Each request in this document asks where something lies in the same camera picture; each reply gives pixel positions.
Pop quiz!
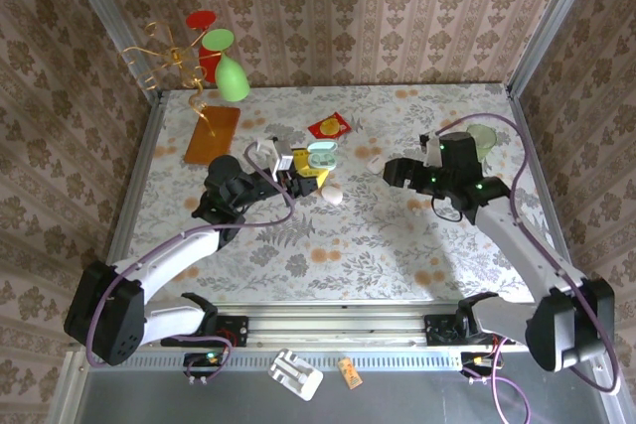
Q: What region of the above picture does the thin black cable loop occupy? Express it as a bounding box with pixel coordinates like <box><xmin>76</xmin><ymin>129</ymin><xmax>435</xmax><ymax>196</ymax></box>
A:
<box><xmin>430</xmin><ymin>194</ymin><xmax>466</xmax><ymax>222</ymax></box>

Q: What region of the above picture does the brown wooden board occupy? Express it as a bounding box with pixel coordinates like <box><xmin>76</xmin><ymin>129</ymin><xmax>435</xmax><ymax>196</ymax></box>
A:
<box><xmin>183</xmin><ymin>105</ymin><xmax>242</xmax><ymax>167</ymax></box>

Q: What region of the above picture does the grey metal panel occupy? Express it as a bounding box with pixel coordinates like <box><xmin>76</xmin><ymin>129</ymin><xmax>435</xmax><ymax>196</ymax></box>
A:
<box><xmin>49</xmin><ymin>349</ymin><xmax>636</xmax><ymax>424</ymax></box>

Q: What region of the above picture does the red plastic wine glass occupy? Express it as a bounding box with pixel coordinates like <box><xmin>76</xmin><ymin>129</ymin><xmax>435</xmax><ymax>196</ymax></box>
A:
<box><xmin>185</xmin><ymin>10</ymin><xmax>223</xmax><ymax>83</ymax></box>

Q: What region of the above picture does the green plastic wine glass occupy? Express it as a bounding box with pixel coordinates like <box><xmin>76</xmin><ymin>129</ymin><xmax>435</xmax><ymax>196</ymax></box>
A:
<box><xmin>201</xmin><ymin>28</ymin><xmax>251</xmax><ymax>102</ymax></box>

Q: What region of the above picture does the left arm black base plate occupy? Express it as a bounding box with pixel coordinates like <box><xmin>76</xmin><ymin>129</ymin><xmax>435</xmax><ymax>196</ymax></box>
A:
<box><xmin>160</xmin><ymin>315</ymin><xmax>249</xmax><ymax>349</ymax></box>

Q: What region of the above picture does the small orange packet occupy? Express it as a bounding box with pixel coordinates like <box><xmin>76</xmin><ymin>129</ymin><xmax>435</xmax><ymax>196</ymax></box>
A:
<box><xmin>337</xmin><ymin>356</ymin><xmax>364</xmax><ymax>390</ymax></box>

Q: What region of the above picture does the left black connector board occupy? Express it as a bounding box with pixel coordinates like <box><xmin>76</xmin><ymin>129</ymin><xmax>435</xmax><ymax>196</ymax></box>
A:
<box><xmin>183</xmin><ymin>352</ymin><xmax>230</xmax><ymax>378</ymax></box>

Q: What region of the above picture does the aluminium frame post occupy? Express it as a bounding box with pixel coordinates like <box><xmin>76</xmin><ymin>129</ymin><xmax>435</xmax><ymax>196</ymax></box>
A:
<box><xmin>53</xmin><ymin>0</ymin><xmax>166</xmax><ymax>100</ymax></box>
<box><xmin>505</xmin><ymin>0</ymin><xmax>605</xmax><ymax>99</ymax></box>

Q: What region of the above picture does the aluminium frame rail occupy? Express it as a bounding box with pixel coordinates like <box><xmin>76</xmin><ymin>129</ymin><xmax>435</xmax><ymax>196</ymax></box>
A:
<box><xmin>69</xmin><ymin>302</ymin><xmax>610</xmax><ymax>349</ymax></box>

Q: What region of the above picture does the aluminium table side rail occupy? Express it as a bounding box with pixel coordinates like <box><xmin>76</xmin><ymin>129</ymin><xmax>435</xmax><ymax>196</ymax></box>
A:
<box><xmin>504</xmin><ymin>83</ymin><xmax>587</xmax><ymax>309</ymax></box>
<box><xmin>92</xmin><ymin>89</ymin><xmax>169</xmax><ymax>312</ymax></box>

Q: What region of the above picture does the red foil packet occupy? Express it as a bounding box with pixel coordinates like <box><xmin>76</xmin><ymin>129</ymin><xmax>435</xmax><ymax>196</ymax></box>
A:
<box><xmin>307</xmin><ymin>110</ymin><xmax>353</xmax><ymax>146</ymax></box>

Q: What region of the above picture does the green transparent cup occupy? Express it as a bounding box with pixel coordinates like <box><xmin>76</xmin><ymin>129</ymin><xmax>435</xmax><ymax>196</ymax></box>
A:
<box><xmin>465</xmin><ymin>123</ymin><xmax>499</xmax><ymax>163</ymax></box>

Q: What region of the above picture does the mint green earbud case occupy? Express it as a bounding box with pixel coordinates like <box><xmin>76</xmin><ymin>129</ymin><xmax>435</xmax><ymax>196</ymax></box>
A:
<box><xmin>306</xmin><ymin>141</ymin><xmax>340</xmax><ymax>171</ymax></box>

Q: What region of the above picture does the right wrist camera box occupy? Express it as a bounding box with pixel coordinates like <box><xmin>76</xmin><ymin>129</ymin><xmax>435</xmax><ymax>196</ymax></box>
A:
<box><xmin>419</xmin><ymin>133</ymin><xmax>444</xmax><ymax>168</ymax></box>

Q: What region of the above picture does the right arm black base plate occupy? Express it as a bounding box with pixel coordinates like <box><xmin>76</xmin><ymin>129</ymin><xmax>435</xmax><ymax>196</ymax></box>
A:
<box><xmin>424</xmin><ymin>313</ymin><xmax>518</xmax><ymax>347</ymax></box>

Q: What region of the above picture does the black connector board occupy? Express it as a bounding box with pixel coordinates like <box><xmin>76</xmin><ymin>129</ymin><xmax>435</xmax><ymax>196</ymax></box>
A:
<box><xmin>460</xmin><ymin>352</ymin><xmax>498</xmax><ymax>378</ymax></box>
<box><xmin>183</xmin><ymin>352</ymin><xmax>230</xmax><ymax>378</ymax></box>

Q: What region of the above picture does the white plastic holder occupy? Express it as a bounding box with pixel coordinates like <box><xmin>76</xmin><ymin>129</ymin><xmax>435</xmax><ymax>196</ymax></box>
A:
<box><xmin>268</xmin><ymin>348</ymin><xmax>325</xmax><ymax>402</ymax></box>

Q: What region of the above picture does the gold wire glass rack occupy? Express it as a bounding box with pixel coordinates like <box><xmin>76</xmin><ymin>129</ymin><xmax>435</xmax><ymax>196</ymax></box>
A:
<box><xmin>118</xmin><ymin>21</ymin><xmax>220</xmax><ymax>138</ymax></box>

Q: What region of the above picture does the right black connector board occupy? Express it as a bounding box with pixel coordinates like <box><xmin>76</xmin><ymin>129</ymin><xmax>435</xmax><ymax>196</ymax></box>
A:
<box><xmin>460</xmin><ymin>352</ymin><xmax>498</xmax><ymax>378</ymax></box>

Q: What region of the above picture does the grey slotted cable duct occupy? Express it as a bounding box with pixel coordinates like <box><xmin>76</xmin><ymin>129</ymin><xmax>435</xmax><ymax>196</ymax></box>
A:
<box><xmin>83</xmin><ymin>352</ymin><xmax>463</xmax><ymax>371</ymax></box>

